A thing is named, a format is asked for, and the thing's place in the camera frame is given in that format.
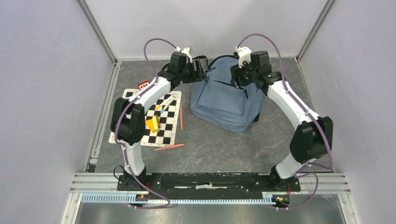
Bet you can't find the red white toy block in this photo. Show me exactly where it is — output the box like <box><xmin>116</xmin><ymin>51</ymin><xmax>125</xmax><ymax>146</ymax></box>
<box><xmin>138</xmin><ymin>80</ymin><xmax>150</xmax><ymax>90</ymax></box>

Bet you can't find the black white chessboard mat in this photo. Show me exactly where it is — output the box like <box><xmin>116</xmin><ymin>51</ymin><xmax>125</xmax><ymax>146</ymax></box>
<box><xmin>108</xmin><ymin>88</ymin><xmax>183</xmax><ymax>147</ymax></box>

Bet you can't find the blue tipped white marker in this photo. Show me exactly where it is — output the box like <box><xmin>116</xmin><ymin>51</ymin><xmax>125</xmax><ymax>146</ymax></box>
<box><xmin>160</xmin><ymin>98</ymin><xmax>177</xmax><ymax>114</ymax></box>

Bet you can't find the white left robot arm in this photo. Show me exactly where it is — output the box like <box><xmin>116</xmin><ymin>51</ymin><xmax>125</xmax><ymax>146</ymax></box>
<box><xmin>111</xmin><ymin>51</ymin><xmax>207</xmax><ymax>190</ymax></box>

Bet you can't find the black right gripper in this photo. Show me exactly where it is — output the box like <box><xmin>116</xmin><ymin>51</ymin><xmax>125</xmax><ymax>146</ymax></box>
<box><xmin>230</xmin><ymin>58</ymin><xmax>258</xmax><ymax>89</ymax></box>

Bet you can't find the orange pencil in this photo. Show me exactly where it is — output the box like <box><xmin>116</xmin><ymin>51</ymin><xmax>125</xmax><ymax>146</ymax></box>
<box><xmin>155</xmin><ymin>143</ymin><xmax>185</xmax><ymax>151</ymax></box>
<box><xmin>179</xmin><ymin>106</ymin><xmax>184</xmax><ymax>131</ymax></box>

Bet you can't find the blue student backpack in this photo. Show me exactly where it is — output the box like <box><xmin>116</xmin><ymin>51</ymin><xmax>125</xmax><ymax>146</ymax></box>
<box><xmin>190</xmin><ymin>55</ymin><xmax>263</xmax><ymax>133</ymax></box>

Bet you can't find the orange yellow toy block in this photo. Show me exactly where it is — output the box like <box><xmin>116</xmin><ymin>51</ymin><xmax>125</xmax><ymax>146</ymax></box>
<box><xmin>146</xmin><ymin>115</ymin><xmax>161</xmax><ymax>133</ymax></box>

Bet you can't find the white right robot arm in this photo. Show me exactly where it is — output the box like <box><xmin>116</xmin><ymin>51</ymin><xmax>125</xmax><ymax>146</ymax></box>
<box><xmin>231</xmin><ymin>47</ymin><xmax>333</xmax><ymax>190</ymax></box>

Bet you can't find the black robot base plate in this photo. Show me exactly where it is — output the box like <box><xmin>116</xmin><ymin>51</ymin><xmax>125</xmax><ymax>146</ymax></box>
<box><xmin>117</xmin><ymin>172</ymin><xmax>301</xmax><ymax>200</ymax></box>

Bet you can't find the yellow tipped white marker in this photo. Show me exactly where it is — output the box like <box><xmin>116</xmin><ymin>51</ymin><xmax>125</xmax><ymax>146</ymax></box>
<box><xmin>156</xmin><ymin>95</ymin><xmax>175</xmax><ymax>110</ymax></box>

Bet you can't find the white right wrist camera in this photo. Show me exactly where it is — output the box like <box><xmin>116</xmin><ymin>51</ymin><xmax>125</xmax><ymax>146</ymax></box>
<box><xmin>235</xmin><ymin>47</ymin><xmax>252</xmax><ymax>68</ymax></box>

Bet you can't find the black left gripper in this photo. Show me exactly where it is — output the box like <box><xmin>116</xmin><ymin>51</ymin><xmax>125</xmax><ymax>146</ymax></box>
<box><xmin>179</xmin><ymin>59</ymin><xmax>207</xmax><ymax>84</ymax></box>

